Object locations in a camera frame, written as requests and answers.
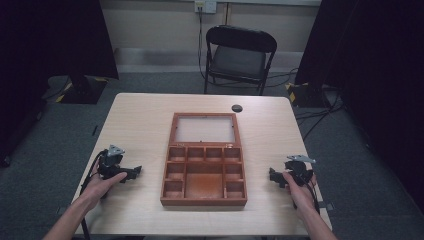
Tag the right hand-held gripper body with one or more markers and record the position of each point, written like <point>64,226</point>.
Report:
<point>298,168</point>

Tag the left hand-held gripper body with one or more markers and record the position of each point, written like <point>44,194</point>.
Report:
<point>111,163</point>

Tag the person's right hand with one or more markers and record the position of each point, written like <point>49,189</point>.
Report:
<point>300,193</point>

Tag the person's left hand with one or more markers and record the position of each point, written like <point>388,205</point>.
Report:
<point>98,188</point>

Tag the wooden compartment box with lid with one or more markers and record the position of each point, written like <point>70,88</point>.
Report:
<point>203,186</point>

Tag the black stand base yellow tape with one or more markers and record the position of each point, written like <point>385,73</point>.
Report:
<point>308,95</point>

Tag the black round table grommet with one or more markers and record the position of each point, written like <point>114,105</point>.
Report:
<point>237,108</point>

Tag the black folding chair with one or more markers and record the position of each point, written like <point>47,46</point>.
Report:
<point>238,60</point>

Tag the black curtain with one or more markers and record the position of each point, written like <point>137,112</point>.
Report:
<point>373,50</point>
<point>50,40</point>

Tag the white wall socket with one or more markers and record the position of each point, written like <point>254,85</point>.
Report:
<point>205,6</point>

